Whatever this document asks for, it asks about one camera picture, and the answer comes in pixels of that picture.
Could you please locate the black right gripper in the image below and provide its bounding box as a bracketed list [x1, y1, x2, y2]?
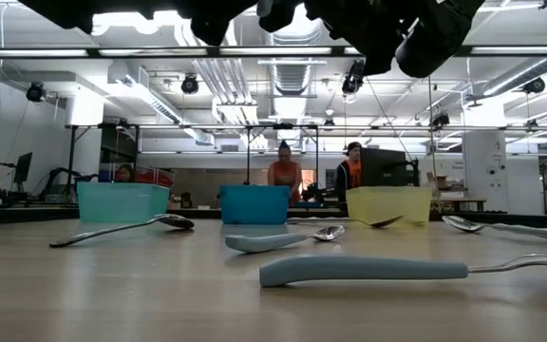
[256, 0, 486, 80]

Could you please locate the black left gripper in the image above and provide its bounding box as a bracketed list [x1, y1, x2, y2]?
[178, 0, 258, 48]

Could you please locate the striped blue handle spoon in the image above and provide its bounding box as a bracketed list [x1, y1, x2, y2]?
[441, 214, 547, 244]
[286, 214, 406, 230]

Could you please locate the black metal spoon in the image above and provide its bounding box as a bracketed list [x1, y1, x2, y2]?
[48, 213, 197, 250]

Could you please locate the light blue handle spoon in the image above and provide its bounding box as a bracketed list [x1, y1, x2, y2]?
[224, 224, 347, 255]
[258, 252, 547, 289]

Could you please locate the black overhead beam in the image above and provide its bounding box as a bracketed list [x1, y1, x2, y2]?
[0, 46, 547, 60]

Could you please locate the black ceiling spotlight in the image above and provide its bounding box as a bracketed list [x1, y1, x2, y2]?
[25, 81, 47, 104]
[522, 76, 547, 95]
[341, 60, 367, 96]
[430, 111, 450, 130]
[180, 74, 200, 95]

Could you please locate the black monitor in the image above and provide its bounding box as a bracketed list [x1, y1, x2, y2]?
[11, 151, 34, 185]
[359, 147, 421, 188]

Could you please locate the person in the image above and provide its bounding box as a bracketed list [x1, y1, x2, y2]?
[267, 140, 304, 206]
[113, 163, 136, 184]
[333, 141, 365, 206]

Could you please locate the yellow translucent plastic bin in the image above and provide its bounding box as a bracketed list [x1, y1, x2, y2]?
[345, 184, 434, 227]

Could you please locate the blue plastic bin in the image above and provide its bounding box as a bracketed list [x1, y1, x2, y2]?
[218, 183, 292, 226]

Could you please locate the teal translucent plastic bin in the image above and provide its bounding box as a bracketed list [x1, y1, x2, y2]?
[75, 180, 172, 224]

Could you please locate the silver ventilation duct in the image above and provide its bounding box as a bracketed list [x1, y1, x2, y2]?
[269, 21, 323, 96]

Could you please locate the black background rig frame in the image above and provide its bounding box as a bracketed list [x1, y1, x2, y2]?
[64, 122, 547, 189]

